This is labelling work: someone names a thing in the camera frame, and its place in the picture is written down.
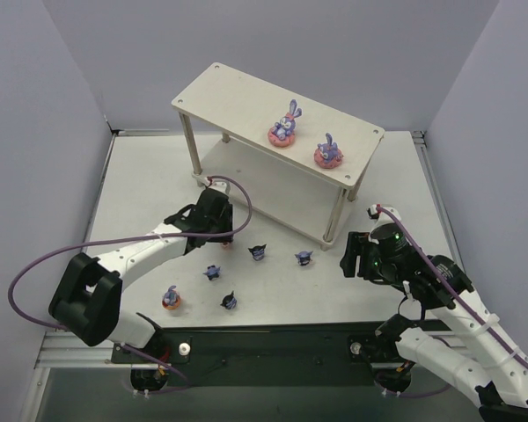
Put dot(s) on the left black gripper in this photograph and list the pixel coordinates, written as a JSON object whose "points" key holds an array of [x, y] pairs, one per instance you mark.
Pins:
{"points": [[223, 222]]}

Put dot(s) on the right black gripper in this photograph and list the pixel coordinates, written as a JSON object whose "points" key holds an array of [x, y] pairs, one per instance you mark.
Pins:
{"points": [[352, 256]]}

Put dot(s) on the large bunny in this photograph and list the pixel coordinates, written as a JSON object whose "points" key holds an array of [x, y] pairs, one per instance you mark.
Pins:
{"points": [[282, 134]]}

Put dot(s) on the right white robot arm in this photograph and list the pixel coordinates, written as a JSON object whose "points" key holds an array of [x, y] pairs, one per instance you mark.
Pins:
{"points": [[493, 376]]}

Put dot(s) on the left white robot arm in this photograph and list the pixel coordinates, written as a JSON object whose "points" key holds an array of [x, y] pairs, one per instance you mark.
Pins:
{"points": [[87, 300]]}

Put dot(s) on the light wooden two-tier shelf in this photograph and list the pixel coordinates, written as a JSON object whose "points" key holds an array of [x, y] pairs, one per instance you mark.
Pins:
{"points": [[301, 162]]}

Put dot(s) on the purple imp figure left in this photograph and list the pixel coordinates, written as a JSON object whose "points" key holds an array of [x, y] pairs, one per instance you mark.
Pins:
{"points": [[212, 272]]}

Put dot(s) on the black-headed figure purple bow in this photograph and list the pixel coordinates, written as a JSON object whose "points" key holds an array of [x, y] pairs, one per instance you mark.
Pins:
{"points": [[258, 252]]}

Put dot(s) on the purple-headed figure black bow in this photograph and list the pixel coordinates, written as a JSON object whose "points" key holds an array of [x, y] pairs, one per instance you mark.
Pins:
{"points": [[304, 258]]}

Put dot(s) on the black imp figure front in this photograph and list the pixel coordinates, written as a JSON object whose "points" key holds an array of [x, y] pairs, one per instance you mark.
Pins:
{"points": [[229, 302]]}

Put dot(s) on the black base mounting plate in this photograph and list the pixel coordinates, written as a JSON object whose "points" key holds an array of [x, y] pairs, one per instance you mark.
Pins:
{"points": [[297, 355]]}

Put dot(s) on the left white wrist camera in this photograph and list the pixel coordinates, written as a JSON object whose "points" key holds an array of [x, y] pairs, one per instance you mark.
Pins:
{"points": [[217, 184]]}

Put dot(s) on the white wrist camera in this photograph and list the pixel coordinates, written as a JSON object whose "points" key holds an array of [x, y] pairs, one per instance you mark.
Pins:
{"points": [[217, 184], [383, 214]]}

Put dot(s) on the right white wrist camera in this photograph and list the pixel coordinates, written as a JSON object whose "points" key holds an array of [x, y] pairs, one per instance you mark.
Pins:
{"points": [[383, 214]]}

